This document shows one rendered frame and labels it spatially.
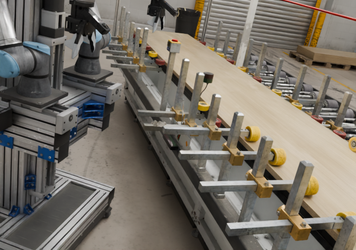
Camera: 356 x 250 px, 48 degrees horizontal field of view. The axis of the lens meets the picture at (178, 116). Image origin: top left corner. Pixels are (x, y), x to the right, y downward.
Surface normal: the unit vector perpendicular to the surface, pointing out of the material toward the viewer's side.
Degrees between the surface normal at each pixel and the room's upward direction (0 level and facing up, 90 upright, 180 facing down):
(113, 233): 0
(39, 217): 0
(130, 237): 0
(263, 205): 90
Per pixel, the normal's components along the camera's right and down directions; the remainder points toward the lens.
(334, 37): 0.22, 0.40
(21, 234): 0.18, -0.91
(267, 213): -0.94, -0.04
